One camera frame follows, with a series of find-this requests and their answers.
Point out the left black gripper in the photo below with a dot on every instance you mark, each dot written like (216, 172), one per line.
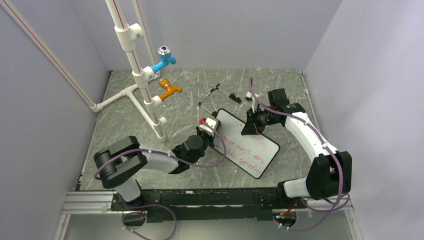
(211, 138)

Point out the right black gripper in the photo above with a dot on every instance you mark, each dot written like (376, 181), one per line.
(252, 127)

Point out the small black-framed whiteboard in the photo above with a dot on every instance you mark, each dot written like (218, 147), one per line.
(252, 153)

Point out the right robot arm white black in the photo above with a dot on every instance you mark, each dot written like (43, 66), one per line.
(330, 173)

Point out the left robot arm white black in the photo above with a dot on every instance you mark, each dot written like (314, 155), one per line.
(117, 164)

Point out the orange faucet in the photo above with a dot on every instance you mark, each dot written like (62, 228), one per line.
(169, 88)

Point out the blue faucet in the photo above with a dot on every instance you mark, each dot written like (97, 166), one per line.
(166, 58)

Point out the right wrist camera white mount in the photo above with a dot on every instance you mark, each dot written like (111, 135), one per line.
(254, 105)

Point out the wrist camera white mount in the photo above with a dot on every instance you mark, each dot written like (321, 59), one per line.
(254, 105)
(209, 125)

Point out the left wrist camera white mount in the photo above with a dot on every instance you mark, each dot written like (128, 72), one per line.
(209, 125)

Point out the black wire whiteboard stand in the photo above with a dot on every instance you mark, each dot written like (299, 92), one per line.
(218, 97)

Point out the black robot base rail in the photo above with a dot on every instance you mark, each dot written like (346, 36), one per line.
(160, 205)

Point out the aluminium extrusion frame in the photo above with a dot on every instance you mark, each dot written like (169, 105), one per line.
(87, 215)

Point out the white PVC pipe frame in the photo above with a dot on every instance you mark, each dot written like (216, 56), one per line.
(138, 93)

